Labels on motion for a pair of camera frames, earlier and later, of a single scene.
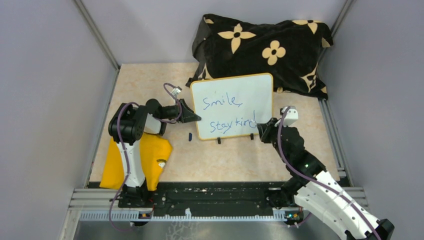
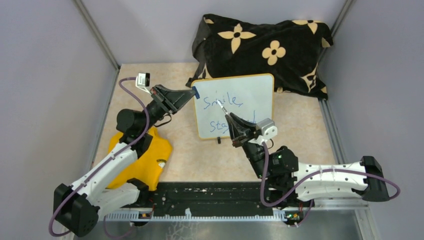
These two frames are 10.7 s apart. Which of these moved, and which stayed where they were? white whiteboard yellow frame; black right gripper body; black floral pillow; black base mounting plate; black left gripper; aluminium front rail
Moved: black right gripper body; black left gripper
Stayed: aluminium front rail; white whiteboard yellow frame; black floral pillow; black base mounting plate
